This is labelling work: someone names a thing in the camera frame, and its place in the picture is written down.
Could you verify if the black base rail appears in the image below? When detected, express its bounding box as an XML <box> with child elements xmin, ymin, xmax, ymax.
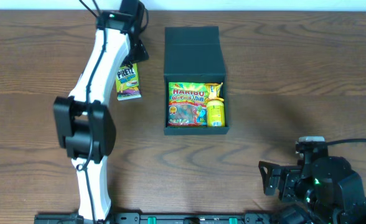
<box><xmin>33</xmin><ymin>207</ymin><xmax>285</xmax><ymax>224</ymax></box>

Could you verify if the green Pretz snack box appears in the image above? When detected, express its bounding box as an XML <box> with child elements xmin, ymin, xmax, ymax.
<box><xmin>116</xmin><ymin>63</ymin><xmax>141</xmax><ymax>101</ymax></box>

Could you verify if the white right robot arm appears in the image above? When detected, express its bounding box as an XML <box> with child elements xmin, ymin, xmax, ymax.
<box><xmin>258</xmin><ymin>155</ymin><xmax>366</xmax><ymax>224</ymax></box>

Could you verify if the Haribo gummy candy bag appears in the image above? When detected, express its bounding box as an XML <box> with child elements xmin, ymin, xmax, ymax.
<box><xmin>167</xmin><ymin>82</ymin><xmax>209</xmax><ymax>126</ymax></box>

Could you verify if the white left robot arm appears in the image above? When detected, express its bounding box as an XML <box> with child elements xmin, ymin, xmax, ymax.
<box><xmin>53</xmin><ymin>10</ymin><xmax>148</xmax><ymax>223</ymax></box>

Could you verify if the dark green lidded box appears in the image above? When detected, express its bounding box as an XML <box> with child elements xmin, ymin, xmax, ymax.
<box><xmin>164</xmin><ymin>26</ymin><xmax>230</xmax><ymax>136</ymax></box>

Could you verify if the orange yellow snack packet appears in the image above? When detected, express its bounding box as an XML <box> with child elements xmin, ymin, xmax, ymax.
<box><xmin>205</xmin><ymin>83</ymin><xmax>224</xmax><ymax>102</ymax></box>

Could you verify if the yellow plastic bottle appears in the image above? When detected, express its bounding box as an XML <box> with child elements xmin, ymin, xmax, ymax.
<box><xmin>207</xmin><ymin>100</ymin><xmax>225</xmax><ymax>127</ymax></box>

